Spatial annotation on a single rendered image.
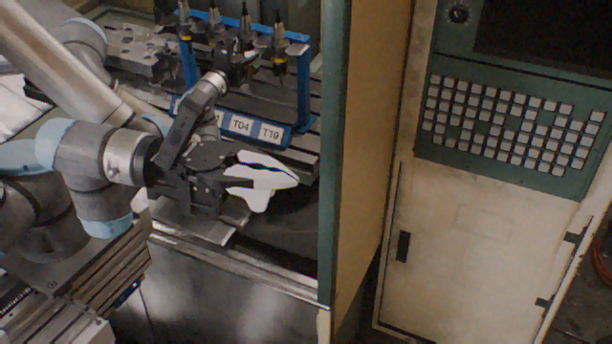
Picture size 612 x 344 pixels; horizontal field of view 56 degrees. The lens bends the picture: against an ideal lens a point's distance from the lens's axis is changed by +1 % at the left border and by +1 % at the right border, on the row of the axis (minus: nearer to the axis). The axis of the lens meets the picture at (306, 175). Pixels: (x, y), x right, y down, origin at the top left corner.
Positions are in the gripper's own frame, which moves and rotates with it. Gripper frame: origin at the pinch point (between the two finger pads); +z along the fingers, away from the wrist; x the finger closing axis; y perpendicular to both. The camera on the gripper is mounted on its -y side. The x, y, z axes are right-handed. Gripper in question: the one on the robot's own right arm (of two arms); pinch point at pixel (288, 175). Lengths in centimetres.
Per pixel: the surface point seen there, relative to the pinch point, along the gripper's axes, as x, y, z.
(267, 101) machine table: -118, 54, -43
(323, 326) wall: -48, 82, -3
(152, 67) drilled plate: -114, 45, -85
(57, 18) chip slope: -174, 58, -170
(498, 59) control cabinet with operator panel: -75, 10, 28
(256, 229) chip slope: -76, 77, -32
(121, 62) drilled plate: -115, 46, -99
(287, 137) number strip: -94, 52, -28
